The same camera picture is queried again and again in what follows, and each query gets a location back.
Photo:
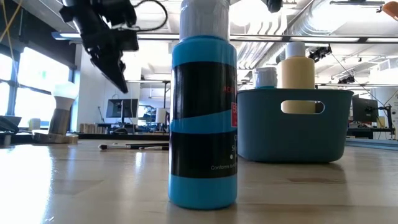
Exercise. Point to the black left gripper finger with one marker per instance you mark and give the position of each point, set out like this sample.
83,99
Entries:
113,74

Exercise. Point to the large yellow paint bottle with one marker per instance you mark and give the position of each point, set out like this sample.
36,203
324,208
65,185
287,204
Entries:
295,74

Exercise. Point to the small teal paint bottle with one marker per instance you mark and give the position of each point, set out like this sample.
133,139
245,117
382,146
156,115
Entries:
266,77

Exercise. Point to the small blue paint bottle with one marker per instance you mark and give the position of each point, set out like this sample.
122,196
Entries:
202,93

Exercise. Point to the teal plastic bin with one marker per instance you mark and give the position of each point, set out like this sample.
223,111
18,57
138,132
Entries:
295,137

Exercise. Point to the black computer monitor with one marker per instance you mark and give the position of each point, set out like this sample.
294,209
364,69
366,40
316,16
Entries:
116,108
363,109

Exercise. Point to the wooden slat rack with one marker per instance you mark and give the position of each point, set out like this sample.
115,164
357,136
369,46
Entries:
91,128

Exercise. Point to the white background cup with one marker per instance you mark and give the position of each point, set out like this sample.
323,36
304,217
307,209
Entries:
161,115

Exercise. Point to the black ceiling spotlight cluster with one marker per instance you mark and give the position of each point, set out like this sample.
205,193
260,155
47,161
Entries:
318,53
346,79

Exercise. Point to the black paintbrush silver ferrule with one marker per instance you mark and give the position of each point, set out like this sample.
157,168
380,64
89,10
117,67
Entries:
104,147

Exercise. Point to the black ceiling fixture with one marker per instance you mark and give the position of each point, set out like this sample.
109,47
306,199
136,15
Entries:
357,2

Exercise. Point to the small white container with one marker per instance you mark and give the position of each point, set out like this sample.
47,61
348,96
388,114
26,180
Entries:
34,124

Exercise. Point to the black background desk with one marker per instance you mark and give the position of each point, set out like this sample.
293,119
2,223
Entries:
367,132

